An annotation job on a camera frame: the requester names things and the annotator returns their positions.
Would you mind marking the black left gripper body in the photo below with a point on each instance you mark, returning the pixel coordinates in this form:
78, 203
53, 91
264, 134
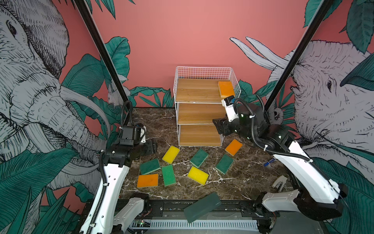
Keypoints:
146, 148

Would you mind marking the orange sponge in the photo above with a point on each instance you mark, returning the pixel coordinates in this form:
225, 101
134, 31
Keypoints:
145, 181
233, 147
225, 89

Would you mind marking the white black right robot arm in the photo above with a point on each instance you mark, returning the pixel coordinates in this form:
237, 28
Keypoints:
320, 198

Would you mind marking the white ribbed front rail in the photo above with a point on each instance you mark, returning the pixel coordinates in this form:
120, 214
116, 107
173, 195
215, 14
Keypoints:
178, 224

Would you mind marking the dark green sponge left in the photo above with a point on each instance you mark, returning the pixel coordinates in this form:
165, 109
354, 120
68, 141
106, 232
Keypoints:
149, 167

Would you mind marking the dark green sponge right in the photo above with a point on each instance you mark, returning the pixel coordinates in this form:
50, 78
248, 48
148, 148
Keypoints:
224, 164

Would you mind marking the blue marker pen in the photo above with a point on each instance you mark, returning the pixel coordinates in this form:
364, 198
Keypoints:
269, 162

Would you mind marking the white wire three-tier shelf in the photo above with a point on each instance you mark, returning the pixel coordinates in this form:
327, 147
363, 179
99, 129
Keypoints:
198, 102

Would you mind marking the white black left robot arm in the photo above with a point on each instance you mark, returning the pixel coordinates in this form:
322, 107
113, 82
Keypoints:
114, 165

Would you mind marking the large dark green foam block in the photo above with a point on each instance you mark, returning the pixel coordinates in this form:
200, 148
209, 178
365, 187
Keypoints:
202, 207

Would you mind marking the yellow sponge front centre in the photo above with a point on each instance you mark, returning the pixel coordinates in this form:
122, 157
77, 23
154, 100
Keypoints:
198, 175

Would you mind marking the yellow sponge near shelf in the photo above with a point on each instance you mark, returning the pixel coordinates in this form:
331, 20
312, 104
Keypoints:
171, 154

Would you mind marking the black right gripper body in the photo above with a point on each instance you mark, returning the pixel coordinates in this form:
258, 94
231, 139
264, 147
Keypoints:
237, 128

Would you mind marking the bright green sponge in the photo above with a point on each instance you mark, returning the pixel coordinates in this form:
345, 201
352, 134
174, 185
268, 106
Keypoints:
168, 175

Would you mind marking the white stapler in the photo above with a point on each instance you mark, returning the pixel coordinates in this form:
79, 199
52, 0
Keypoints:
279, 183

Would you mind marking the dark green sponge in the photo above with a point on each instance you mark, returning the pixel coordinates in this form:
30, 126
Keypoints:
224, 164
149, 167
199, 158

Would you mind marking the dark green sponge centre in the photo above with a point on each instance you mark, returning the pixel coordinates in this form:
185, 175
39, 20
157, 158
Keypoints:
199, 158

